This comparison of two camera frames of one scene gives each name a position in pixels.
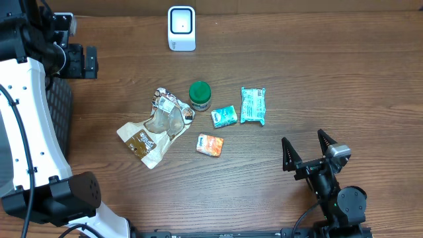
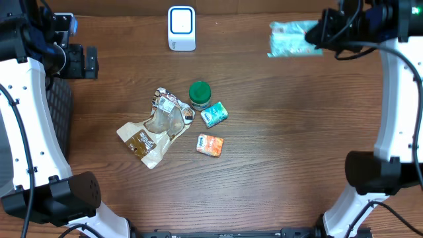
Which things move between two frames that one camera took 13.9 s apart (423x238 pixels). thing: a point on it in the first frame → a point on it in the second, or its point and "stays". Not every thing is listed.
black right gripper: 291,160 → 320,37
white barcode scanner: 182,27 stays
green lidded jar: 200,96 stays
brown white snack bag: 151,139 stays
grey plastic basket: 61,99 stays
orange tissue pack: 209,145 stays
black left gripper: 79,69 stays
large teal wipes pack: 253,102 → 288,39
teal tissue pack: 224,116 → 215,116
